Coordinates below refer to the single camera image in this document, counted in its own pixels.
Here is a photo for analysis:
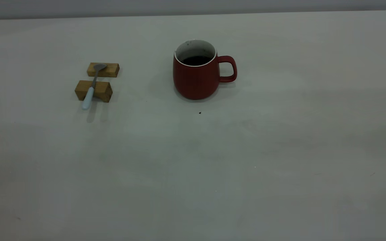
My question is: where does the red ceramic mug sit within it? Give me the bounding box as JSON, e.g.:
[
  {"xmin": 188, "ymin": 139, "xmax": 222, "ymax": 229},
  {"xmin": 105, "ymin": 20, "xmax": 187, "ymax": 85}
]
[{"xmin": 173, "ymin": 39, "xmax": 238, "ymax": 100}]

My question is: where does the metal spoon pale blue handle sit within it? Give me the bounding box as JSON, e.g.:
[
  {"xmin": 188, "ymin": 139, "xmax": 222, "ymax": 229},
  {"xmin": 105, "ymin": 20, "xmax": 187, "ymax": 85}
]
[{"xmin": 82, "ymin": 63, "xmax": 108, "ymax": 110}]

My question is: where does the dark coffee liquid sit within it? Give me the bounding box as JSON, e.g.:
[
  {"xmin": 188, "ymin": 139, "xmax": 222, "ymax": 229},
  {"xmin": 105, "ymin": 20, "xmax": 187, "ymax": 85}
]
[{"xmin": 181, "ymin": 55, "xmax": 212, "ymax": 66}]

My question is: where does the arched wooden block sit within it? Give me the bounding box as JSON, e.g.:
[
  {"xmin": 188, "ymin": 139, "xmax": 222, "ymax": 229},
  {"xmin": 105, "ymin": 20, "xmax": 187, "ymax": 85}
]
[{"xmin": 74, "ymin": 80, "xmax": 113, "ymax": 103}]

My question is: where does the flat wooden block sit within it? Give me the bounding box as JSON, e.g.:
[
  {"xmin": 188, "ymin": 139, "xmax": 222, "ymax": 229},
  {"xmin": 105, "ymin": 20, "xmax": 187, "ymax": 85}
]
[{"xmin": 86, "ymin": 62, "xmax": 120, "ymax": 78}]

